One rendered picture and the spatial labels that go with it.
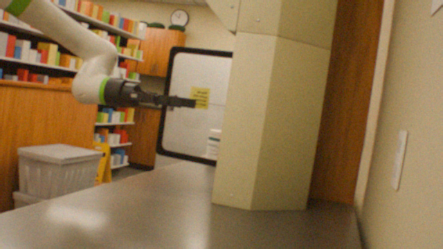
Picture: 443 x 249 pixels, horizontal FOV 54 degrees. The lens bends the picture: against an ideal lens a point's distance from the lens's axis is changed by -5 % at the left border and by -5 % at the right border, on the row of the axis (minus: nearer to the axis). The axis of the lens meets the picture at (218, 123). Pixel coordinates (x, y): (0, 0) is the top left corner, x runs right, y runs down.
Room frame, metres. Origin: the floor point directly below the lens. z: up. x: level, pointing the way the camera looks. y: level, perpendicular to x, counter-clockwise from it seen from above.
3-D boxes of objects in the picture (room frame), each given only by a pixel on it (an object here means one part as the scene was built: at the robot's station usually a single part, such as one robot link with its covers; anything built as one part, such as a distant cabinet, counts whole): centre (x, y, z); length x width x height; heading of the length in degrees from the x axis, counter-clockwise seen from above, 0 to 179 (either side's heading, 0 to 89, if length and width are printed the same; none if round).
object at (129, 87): (1.43, 0.26, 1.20); 0.09 x 0.08 x 0.07; 76
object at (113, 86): (1.45, 0.33, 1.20); 0.09 x 0.06 x 0.12; 166
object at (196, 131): (1.58, 0.07, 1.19); 0.30 x 0.01 x 0.40; 68
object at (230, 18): (1.38, 0.01, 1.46); 0.32 x 0.12 x 0.10; 166
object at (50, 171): (3.39, 1.16, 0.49); 0.60 x 0.42 x 0.33; 166
